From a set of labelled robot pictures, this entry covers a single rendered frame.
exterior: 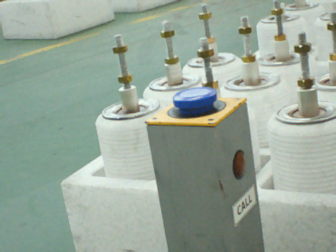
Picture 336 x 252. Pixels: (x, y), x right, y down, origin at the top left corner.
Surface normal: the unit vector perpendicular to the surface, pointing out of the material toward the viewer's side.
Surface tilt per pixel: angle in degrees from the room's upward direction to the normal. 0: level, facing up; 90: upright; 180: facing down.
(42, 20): 90
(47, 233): 0
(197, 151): 90
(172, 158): 90
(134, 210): 90
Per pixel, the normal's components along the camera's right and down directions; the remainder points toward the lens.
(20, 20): -0.65, 0.33
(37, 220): -0.15, -0.94
